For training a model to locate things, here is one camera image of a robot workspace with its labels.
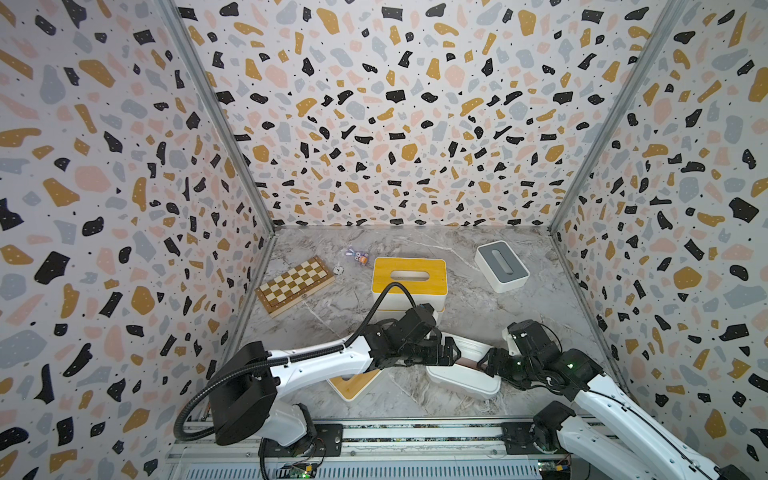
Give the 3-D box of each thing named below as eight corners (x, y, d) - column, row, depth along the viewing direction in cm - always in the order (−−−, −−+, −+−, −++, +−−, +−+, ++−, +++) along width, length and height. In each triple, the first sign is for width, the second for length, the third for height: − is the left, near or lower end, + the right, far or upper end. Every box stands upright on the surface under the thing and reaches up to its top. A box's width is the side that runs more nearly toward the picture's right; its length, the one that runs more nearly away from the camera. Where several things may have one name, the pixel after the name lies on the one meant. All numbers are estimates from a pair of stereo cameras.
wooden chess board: (272, 319, 98) (269, 314, 95) (257, 294, 104) (253, 288, 101) (336, 281, 108) (334, 275, 105) (318, 260, 114) (316, 254, 111)
